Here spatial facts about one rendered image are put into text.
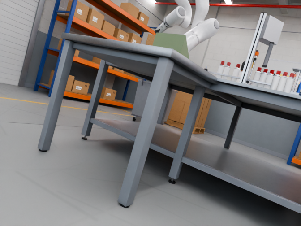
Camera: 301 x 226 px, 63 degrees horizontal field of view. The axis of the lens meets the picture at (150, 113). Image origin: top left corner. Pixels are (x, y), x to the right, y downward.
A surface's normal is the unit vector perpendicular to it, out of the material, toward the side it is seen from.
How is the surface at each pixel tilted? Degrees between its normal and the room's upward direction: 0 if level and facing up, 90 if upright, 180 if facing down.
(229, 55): 90
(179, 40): 90
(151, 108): 90
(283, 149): 90
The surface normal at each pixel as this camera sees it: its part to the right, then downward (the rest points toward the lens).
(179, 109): -0.48, -0.07
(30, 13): 0.78, 0.27
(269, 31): 0.36, 0.18
